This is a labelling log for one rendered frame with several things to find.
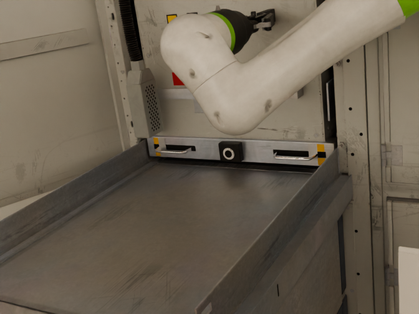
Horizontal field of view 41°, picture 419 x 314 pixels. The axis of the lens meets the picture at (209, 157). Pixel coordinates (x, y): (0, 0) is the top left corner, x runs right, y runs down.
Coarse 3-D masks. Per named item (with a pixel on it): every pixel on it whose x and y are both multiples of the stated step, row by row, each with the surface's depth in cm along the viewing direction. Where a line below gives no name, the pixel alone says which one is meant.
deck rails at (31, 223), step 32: (128, 160) 154; (64, 192) 133; (96, 192) 143; (320, 192) 124; (0, 224) 117; (32, 224) 125; (288, 224) 108; (0, 256) 116; (256, 256) 95; (224, 288) 85
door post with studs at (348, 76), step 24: (360, 48) 123; (336, 72) 128; (360, 72) 125; (336, 96) 130; (360, 96) 127; (336, 120) 132; (360, 120) 128; (360, 144) 130; (360, 168) 132; (360, 192) 134; (360, 216) 137; (360, 240) 139; (360, 264) 141; (360, 288) 144; (360, 312) 146
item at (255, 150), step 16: (176, 144) 156; (192, 144) 153; (208, 144) 150; (256, 144) 144; (272, 144) 141; (288, 144) 139; (304, 144) 137; (336, 144) 135; (256, 160) 145; (272, 160) 143; (288, 160) 141
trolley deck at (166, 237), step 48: (144, 192) 141; (192, 192) 137; (240, 192) 133; (288, 192) 130; (336, 192) 126; (48, 240) 121; (96, 240) 118; (144, 240) 115; (192, 240) 113; (240, 240) 110; (0, 288) 104; (48, 288) 102; (96, 288) 100; (144, 288) 98; (192, 288) 96; (288, 288) 100
